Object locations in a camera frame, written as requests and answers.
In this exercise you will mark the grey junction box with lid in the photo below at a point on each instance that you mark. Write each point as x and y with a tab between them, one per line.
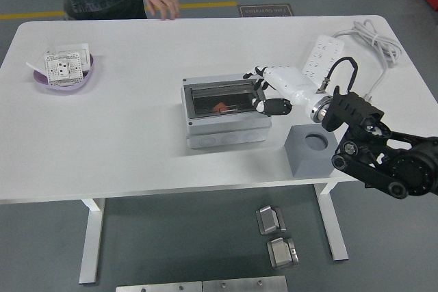
226	128

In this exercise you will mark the orange cylinder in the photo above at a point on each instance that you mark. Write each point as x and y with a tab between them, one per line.
219	106

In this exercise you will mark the white power strip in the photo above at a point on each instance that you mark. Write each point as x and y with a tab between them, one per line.
325	49

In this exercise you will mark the grey cube with round hole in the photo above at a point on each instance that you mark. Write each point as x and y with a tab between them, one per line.
304	162

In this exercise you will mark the person's left hand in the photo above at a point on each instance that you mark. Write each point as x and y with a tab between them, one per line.
164	4

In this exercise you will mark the brown floor sign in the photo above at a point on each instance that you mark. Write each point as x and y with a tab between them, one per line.
265	11

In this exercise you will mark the small metal block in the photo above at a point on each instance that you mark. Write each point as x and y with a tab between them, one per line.
280	254
268	220

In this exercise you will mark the white socket panel with holes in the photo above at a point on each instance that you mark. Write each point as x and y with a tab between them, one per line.
54	69

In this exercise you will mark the grey metal plate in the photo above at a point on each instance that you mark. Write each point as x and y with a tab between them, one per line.
157	288
243	285

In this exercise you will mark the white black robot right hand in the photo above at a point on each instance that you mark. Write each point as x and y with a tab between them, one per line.
291	81

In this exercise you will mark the white table leg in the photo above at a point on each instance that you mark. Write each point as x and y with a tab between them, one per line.
90	244
333	234

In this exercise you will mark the plain white switch panel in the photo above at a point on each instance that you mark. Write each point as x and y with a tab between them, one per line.
73	47

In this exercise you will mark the purple plastic bowl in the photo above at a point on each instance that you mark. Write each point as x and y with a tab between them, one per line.
68	87

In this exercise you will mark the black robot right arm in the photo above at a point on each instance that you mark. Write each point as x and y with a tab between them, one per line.
410	169

